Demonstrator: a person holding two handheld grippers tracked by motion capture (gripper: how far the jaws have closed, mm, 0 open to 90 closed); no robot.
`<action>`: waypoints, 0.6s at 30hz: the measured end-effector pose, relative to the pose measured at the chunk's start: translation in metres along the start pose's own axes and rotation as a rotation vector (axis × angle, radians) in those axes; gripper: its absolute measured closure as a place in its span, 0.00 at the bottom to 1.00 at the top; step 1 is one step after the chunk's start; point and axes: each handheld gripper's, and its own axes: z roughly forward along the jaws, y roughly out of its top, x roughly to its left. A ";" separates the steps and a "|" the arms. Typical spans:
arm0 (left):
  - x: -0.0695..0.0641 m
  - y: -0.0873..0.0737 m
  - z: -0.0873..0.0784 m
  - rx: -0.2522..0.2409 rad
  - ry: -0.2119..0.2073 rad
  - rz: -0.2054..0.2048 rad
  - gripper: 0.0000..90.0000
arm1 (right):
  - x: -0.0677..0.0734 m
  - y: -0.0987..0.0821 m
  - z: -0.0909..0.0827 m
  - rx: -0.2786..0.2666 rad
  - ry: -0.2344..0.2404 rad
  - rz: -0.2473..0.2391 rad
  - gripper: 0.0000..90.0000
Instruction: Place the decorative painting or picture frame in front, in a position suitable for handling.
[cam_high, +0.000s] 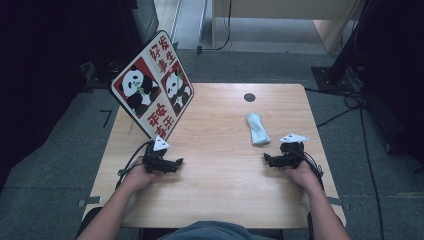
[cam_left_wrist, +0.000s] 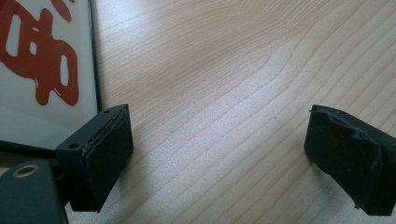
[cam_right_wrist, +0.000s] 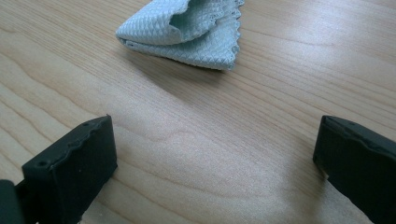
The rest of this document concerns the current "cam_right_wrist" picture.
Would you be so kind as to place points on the light blue cloth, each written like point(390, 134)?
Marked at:
point(202, 46)

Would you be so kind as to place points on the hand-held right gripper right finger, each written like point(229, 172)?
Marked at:
point(358, 168)

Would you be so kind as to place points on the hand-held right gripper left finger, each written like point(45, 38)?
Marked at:
point(71, 174)

